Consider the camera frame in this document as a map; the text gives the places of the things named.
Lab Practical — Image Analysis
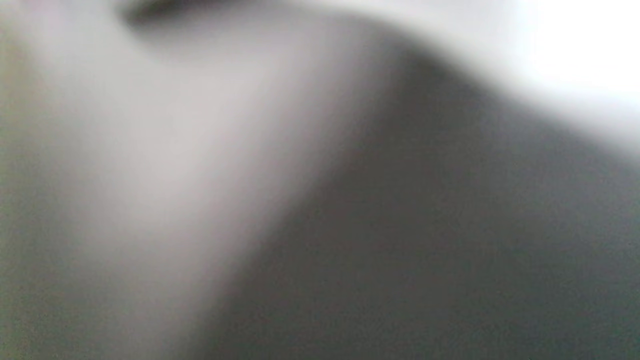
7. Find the person's right hand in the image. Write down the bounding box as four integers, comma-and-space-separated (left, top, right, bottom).
122, 0, 221, 23

